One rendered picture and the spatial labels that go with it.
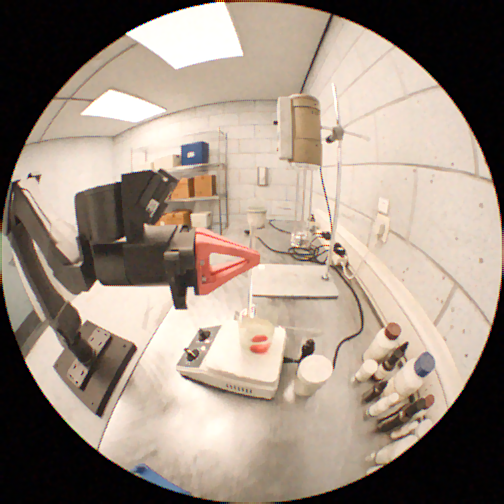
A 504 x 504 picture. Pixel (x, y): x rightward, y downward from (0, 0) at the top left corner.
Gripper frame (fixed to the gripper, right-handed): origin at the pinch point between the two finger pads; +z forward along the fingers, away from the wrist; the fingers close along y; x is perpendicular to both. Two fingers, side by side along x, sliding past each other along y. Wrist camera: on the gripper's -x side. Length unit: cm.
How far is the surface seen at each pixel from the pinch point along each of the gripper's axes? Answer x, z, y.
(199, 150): -46, -17, 220
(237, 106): -122, 30, 237
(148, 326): 26.7, -24.0, 14.8
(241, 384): 18.9, -2.4, -7.0
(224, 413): 25.7, -6.1, -10.4
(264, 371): 16.4, 1.3, -6.4
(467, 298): 1.1, 37.6, -22.3
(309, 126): -26.1, 20.0, 23.6
